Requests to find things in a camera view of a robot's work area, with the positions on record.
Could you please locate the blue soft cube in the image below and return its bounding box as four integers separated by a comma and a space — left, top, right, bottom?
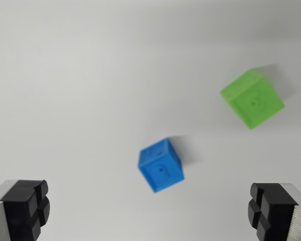
137, 137, 185, 193

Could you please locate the green soft cube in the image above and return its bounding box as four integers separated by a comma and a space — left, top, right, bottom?
219, 69, 285, 131

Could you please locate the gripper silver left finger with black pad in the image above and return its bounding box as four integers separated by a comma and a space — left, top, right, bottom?
0, 179, 51, 241

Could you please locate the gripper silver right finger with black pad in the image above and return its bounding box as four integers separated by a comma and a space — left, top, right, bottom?
247, 182, 301, 241

